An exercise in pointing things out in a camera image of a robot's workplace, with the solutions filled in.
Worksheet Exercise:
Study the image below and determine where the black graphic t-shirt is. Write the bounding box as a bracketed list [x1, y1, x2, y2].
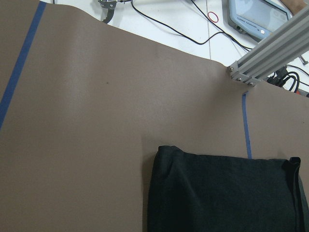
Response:
[147, 145, 309, 232]

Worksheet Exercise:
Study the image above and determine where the red rubber band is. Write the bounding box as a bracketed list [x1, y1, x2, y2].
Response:
[207, 11, 219, 23]

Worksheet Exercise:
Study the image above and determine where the metal reacher grabber tool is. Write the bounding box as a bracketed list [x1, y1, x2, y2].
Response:
[98, 0, 131, 24]

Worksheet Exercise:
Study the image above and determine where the aluminium frame post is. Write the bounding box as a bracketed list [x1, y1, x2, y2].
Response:
[229, 6, 309, 86]

